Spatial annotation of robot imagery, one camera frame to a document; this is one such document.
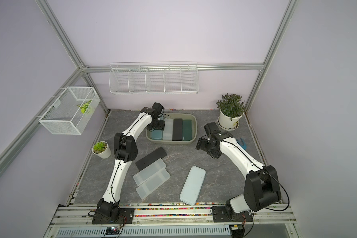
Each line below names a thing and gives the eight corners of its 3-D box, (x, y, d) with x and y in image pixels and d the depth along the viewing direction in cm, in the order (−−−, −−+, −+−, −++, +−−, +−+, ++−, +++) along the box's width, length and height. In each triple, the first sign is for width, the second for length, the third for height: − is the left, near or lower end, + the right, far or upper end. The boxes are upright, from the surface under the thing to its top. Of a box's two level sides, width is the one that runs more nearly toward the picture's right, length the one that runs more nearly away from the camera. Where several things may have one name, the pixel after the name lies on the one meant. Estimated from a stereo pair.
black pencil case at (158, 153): (138, 171, 91) (137, 169, 89) (135, 163, 94) (133, 161, 92) (167, 155, 97) (166, 153, 95) (162, 148, 101) (162, 146, 99)
